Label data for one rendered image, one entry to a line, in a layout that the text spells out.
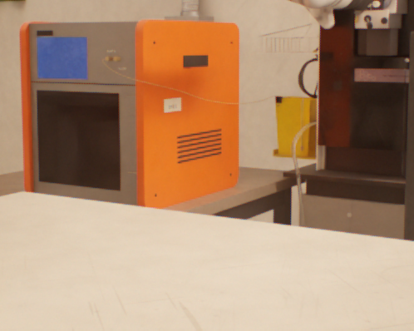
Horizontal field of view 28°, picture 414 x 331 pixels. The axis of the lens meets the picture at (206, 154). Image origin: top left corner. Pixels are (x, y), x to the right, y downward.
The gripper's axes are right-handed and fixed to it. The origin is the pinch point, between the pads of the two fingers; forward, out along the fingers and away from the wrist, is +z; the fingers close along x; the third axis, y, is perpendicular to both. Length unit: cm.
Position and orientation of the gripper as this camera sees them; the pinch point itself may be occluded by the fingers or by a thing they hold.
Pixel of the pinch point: (361, 2)
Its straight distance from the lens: 196.2
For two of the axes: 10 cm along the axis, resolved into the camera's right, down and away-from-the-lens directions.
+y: 6.1, -6.4, -4.7
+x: -5.9, -7.6, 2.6
